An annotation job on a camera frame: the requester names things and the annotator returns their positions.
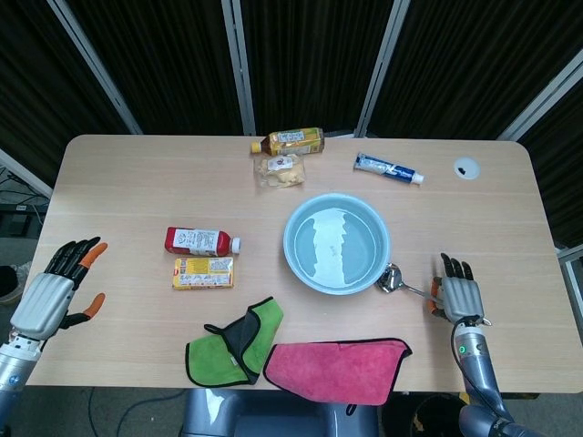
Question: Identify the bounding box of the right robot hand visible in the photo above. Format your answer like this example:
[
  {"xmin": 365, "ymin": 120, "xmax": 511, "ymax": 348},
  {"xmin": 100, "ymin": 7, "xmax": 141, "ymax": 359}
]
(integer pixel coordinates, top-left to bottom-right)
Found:
[{"xmin": 427, "ymin": 252, "xmax": 493, "ymax": 327}]

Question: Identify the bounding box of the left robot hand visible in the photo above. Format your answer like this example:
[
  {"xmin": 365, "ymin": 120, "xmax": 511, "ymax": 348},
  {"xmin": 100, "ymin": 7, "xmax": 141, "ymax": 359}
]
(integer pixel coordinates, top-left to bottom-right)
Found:
[{"xmin": 9, "ymin": 236, "xmax": 109, "ymax": 341}]

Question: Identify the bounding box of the metal spoon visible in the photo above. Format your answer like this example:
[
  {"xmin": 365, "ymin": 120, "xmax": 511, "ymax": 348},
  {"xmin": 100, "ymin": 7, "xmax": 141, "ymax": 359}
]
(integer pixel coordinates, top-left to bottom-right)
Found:
[{"xmin": 377, "ymin": 262, "xmax": 441, "ymax": 301}]

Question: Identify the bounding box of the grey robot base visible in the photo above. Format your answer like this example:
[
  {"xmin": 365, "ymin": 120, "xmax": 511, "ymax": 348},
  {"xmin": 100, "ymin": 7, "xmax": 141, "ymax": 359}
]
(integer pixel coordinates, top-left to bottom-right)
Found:
[{"xmin": 180, "ymin": 389, "xmax": 380, "ymax": 437}]

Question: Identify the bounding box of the light blue bowl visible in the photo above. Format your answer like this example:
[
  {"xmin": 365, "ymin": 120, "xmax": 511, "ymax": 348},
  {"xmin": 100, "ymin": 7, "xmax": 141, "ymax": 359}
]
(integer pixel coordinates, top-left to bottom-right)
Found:
[{"xmin": 282, "ymin": 192, "xmax": 393, "ymax": 297}]

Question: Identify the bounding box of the black trash bin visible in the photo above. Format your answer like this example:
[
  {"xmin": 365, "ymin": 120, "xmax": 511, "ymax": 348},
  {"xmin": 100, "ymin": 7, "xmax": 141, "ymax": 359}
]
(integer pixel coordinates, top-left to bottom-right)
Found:
[{"xmin": 412, "ymin": 393, "xmax": 470, "ymax": 437}]

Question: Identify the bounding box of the pink cloth black trim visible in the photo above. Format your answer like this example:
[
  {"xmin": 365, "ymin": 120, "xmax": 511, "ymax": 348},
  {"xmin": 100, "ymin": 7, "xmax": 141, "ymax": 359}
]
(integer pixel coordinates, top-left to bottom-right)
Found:
[{"xmin": 263, "ymin": 337, "xmax": 414, "ymax": 416}]

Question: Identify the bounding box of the blue white toothpaste tube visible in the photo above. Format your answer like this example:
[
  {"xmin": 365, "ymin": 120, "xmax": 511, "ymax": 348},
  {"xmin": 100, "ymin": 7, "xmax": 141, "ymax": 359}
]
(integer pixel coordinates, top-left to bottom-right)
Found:
[{"xmin": 353, "ymin": 151, "xmax": 425, "ymax": 185}]

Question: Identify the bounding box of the yellow printed carton box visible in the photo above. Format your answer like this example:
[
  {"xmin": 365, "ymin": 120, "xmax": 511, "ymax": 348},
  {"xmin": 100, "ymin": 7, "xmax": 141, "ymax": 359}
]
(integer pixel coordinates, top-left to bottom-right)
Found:
[{"xmin": 171, "ymin": 256, "xmax": 236, "ymax": 290}]

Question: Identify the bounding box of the red juice bottle white cap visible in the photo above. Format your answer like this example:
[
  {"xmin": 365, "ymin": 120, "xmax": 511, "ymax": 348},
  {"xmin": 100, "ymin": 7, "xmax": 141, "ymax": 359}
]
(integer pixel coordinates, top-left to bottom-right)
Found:
[{"xmin": 164, "ymin": 226, "xmax": 242, "ymax": 257}]

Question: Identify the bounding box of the green cloth grey lining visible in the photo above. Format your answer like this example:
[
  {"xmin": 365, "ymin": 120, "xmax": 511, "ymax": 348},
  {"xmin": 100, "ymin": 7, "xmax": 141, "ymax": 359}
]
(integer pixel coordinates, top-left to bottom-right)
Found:
[{"xmin": 184, "ymin": 296, "xmax": 285, "ymax": 388}]

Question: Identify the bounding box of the bread in clear bag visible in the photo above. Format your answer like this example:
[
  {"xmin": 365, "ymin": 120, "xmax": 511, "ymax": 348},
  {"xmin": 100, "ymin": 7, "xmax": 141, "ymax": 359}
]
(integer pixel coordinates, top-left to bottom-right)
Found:
[{"xmin": 253, "ymin": 153, "xmax": 306, "ymax": 189}]

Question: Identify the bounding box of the yellow tea bottle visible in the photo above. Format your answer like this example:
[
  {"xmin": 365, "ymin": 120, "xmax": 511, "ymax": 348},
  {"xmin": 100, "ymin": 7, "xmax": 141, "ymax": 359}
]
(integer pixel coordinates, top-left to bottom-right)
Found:
[{"xmin": 250, "ymin": 127, "xmax": 326, "ymax": 157}]

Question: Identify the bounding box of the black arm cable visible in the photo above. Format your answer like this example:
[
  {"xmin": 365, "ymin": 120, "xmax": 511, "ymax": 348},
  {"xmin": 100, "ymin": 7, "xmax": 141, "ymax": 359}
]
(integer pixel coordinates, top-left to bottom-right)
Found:
[{"xmin": 449, "ymin": 323, "xmax": 486, "ymax": 404}]

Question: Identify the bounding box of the grey partition frame post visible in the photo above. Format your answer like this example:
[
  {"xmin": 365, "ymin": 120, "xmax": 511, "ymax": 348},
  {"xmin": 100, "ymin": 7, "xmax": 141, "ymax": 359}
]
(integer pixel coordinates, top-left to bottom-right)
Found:
[
  {"xmin": 0, "ymin": 147, "xmax": 54, "ymax": 199},
  {"xmin": 498, "ymin": 58, "xmax": 583, "ymax": 142},
  {"xmin": 353, "ymin": 0, "xmax": 411, "ymax": 137},
  {"xmin": 47, "ymin": 0, "xmax": 143, "ymax": 136},
  {"xmin": 221, "ymin": 0, "xmax": 257, "ymax": 137}
]

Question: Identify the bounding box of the white table cable grommet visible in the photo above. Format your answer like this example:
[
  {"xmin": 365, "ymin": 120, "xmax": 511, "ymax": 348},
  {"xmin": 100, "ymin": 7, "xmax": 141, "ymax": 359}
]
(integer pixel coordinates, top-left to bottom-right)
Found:
[{"xmin": 452, "ymin": 157, "xmax": 481, "ymax": 179}]

